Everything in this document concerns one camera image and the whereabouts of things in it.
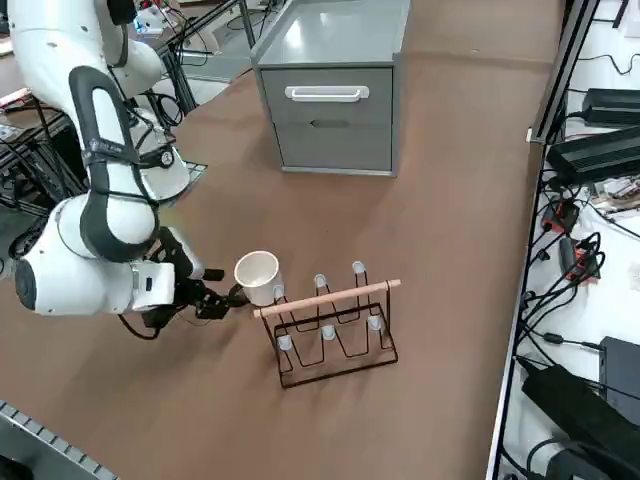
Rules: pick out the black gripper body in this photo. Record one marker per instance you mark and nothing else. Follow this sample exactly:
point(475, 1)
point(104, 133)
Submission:
point(185, 290)

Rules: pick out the white cup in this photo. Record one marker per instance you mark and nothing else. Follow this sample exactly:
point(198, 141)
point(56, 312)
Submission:
point(260, 290)

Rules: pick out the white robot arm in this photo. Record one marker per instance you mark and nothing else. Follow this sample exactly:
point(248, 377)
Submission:
point(55, 260)

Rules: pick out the gray drawer with recessed grip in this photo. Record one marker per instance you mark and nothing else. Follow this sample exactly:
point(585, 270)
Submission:
point(350, 150)

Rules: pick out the grey ridged strip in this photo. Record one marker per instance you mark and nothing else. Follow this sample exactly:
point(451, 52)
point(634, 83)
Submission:
point(50, 440)

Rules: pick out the red flat package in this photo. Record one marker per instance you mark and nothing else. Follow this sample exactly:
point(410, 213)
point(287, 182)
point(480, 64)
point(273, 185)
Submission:
point(12, 98)

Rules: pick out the blue white box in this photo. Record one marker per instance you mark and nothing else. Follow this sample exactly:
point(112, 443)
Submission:
point(150, 22)

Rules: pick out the gray steel cabinet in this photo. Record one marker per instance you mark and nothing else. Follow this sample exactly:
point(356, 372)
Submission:
point(350, 45)

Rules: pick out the orange black plug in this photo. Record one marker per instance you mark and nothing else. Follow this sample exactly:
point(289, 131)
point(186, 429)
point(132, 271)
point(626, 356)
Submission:
point(562, 216)

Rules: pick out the large black power adapter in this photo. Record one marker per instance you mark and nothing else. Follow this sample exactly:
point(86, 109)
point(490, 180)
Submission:
point(570, 405)

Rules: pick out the ribbed black power adapter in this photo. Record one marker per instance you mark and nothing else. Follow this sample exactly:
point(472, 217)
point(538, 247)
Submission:
point(595, 155)

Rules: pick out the printed circuit board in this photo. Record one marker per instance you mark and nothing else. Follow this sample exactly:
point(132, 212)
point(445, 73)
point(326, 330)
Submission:
point(620, 190)

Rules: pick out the dark grey box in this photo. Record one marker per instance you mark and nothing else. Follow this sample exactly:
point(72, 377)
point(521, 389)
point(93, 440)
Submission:
point(625, 365)

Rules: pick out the smooth black power adapter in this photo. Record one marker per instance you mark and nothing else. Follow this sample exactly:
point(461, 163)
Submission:
point(615, 105)

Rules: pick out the metal base plate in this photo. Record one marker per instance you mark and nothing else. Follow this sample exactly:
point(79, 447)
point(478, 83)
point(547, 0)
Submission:
point(197, 170)

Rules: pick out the black frame rack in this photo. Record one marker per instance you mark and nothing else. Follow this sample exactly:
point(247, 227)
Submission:
point(35, 175)

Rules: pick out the black metal frame leg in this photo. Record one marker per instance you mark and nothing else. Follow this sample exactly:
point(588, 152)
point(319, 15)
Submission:
point(182, 85)

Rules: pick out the grey metal post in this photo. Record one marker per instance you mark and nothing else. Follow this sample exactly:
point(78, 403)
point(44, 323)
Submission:
point(246, 25)

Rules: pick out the aluminium frame post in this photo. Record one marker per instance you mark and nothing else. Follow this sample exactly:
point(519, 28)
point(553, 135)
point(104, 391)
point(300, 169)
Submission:
point(565, 70)

